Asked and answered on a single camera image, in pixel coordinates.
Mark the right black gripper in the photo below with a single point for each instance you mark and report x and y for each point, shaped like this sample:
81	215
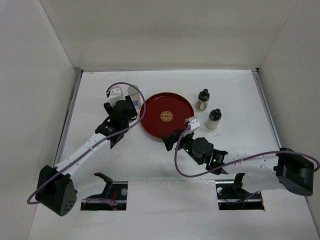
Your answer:
170	140

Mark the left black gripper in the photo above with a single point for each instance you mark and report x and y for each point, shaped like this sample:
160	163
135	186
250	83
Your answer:
109	108

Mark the silver-lid shaker blue label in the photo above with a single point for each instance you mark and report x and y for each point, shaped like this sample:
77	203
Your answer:
135	96

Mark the brown spice bottle black cap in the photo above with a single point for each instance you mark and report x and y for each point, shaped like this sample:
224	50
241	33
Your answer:
202	100

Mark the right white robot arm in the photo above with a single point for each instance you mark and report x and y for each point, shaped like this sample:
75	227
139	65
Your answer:
282	169

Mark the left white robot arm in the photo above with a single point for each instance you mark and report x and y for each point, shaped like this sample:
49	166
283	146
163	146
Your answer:
55	186

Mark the round red lacquer tray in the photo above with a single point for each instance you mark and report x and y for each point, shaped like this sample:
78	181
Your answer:
165	112

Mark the white spice bottle black cap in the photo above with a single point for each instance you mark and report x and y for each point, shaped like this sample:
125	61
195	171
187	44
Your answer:
214	118

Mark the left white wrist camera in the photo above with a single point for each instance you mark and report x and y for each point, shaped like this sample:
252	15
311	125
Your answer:
114	95

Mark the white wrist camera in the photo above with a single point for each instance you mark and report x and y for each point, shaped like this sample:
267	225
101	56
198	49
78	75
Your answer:
114	95
193	123

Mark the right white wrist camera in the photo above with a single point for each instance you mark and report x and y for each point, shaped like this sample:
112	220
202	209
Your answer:
193	123

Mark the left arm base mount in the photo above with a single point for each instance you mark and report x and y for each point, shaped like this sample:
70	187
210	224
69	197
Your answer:
112	198

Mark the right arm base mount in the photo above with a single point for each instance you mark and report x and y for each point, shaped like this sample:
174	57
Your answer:
232	197

